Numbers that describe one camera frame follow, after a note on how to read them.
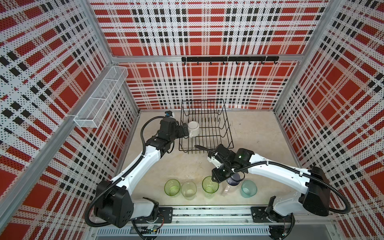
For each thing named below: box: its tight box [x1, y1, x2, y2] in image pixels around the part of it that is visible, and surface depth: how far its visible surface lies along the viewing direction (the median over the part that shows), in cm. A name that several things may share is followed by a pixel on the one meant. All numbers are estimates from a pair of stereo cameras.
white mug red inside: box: [188, 121, 200, 138], surface depth 100 cm
